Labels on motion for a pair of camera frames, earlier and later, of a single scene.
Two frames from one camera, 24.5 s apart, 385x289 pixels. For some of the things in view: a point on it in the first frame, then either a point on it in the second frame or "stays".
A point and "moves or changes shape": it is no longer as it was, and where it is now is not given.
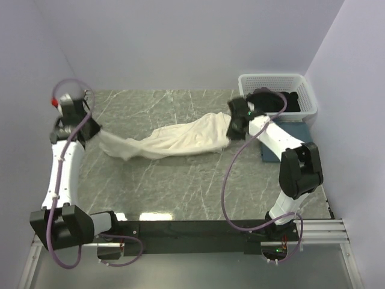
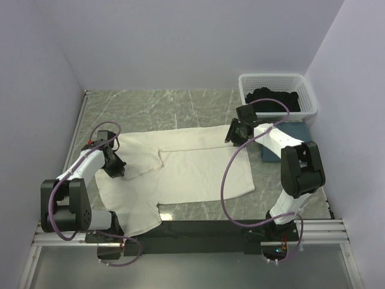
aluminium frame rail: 328,232 stays
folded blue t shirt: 296,129 stays
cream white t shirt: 189,133 moves or changes shape
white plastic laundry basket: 283,82 stays
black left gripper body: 91,129 -> 117,168
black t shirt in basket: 266,100 stays
